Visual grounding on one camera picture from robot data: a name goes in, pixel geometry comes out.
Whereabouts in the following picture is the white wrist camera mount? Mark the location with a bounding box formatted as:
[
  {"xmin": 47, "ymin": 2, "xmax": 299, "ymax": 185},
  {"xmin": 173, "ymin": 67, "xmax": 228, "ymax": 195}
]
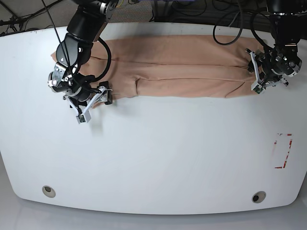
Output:
[
  {"xmin": 246, "ymin": 48, "xmax": 289, "ymax": 94},
  {"xmin": 63, "ymin": 87, "xmax": 104, "ymax": 124}
]

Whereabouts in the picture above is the left table cable grommet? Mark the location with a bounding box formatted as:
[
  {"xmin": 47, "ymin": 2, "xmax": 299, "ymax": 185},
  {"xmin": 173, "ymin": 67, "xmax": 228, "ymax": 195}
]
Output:
[{"xmin": 42, "ymin": 186, "xmax": 56, "ymax": 198}]

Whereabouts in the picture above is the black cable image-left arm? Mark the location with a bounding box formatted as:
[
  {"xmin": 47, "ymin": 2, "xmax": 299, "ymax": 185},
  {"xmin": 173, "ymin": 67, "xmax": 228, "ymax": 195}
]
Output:
[{"xmin": 51, "ymin": 0, "xmax": 118, "ymax": 82}]

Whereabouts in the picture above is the black tripod stand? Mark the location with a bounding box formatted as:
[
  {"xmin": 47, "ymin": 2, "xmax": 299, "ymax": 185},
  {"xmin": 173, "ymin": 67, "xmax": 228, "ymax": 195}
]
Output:
[{"xmin": 0, "ymin": 0, "xmax": 63, "ymax": 34}]

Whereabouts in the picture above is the right table cable grommet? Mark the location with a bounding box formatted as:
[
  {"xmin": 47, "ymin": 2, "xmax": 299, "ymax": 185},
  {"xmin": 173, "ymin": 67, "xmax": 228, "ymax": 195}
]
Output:
[{"xmin": 252, "ymin": 191, "xmax": 266, "ymax": 204}]

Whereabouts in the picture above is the white power strip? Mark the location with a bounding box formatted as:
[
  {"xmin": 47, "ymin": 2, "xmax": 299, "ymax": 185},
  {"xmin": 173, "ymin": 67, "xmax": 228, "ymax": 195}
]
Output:
[{"xmin": 286, "ymin": 3, "xmax": 307, "ymax": 16}]

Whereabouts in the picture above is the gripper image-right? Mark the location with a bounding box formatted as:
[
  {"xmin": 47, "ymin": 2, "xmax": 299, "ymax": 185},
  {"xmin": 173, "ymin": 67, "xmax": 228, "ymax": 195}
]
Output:
[{"xmin": 248, "ymin": 44, "xmax": 302, "ymax": 77}]

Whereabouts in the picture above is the table cable grommet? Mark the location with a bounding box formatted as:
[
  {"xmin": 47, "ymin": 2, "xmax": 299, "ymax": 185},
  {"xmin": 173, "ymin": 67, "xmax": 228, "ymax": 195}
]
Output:
[
  {"xmin": 42, "ymin": 186, "xmax": 56, "ymax": 198},
  {"xmin": 252, "ymin": 191, "xmax": 266, "ymax": 204}
]

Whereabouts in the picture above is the red tape rectangle marking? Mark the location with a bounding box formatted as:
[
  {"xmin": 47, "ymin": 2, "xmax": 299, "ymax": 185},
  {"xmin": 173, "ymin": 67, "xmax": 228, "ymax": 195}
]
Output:
[{"xmin": 272, "ymin": 133, "xmax": 293, "ymax": 169}]

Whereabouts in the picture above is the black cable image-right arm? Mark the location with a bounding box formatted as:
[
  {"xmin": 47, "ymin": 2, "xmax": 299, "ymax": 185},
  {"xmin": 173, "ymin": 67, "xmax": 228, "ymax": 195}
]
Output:
[{"xmin": 212, "ymin": 0, "xmax": 273, "ymax": 46}]

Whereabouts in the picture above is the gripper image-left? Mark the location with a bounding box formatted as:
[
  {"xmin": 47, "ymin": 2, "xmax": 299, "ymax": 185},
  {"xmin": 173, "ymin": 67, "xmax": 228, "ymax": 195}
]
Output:
[{"xmin": 47, "ymin": 63, "xmax": 113, "ymax": 109}]

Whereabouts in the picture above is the peach t-shirt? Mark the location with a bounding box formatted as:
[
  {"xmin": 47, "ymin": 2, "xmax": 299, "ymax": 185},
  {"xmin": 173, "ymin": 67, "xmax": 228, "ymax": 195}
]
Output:
[{"xmin": 104, "ymin": 35, "xmax": 261, "ymax": 100}]

